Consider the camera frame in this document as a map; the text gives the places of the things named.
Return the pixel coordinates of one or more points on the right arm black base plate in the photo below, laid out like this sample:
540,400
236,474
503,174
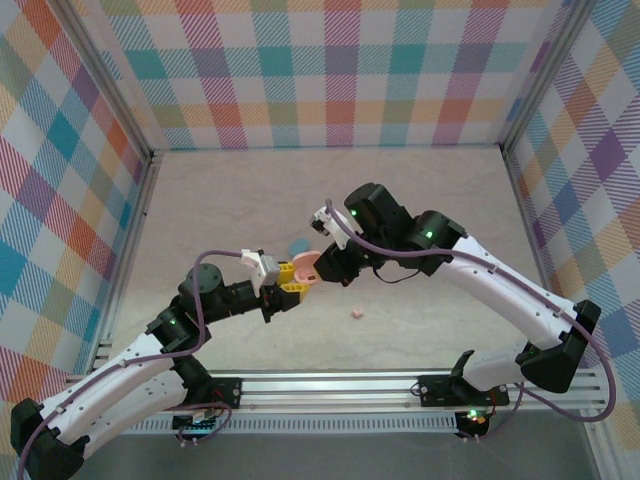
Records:
435,390

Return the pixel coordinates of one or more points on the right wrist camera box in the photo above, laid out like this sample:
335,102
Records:
320,222

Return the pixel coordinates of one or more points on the blue earbud charging case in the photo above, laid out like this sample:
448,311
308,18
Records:
299,246

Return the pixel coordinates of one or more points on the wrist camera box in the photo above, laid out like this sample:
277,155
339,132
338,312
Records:
320,222
260,270

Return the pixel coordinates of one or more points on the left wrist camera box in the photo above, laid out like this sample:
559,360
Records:
260,270

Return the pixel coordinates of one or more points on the aluminium table edge rail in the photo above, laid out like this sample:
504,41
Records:
135,225
529,225

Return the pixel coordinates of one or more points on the aluminium mounting rail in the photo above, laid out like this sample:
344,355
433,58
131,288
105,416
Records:
325,387

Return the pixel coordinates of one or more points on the aluminium frame post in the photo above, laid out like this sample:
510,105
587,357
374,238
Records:
546,75
114,75

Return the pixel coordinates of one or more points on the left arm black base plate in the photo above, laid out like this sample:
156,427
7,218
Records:
236,386

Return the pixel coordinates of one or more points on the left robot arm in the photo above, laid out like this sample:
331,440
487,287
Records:
130,395

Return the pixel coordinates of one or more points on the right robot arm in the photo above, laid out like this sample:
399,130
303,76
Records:
500,285

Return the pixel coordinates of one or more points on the pink earbud charging case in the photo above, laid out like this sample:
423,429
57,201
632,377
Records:
305,262

